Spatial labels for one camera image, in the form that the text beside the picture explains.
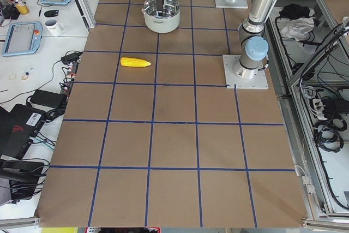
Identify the glass pot lid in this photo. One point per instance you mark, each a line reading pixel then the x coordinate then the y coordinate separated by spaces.
pixel 171 8

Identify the pale green metal pot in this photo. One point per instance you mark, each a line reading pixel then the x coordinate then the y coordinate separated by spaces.
pixel 161 22

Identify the yellow corn cob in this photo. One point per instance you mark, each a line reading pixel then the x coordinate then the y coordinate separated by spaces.
pixel 134 62

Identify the white mug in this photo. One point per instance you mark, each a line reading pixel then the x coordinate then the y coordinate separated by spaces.
pixel 55 27

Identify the black power adapter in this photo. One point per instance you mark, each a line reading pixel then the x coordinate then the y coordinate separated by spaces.
pixel 70 58

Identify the black round desk object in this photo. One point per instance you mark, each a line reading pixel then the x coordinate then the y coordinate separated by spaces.
pixel 51 13

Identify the black cloth bundle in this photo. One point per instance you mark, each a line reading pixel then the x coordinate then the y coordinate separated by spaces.
pixel 294 11

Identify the yellow toy on desk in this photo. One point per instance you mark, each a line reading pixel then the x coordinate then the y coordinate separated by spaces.
pixel 21 7

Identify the white cloth bundle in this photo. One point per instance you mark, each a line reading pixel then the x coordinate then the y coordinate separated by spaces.
pixel 298 29

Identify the near blue teach pendant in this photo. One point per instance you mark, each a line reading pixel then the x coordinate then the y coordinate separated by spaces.
pixel 22 38

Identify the black laptop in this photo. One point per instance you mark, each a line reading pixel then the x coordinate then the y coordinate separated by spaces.
pixel 18 128

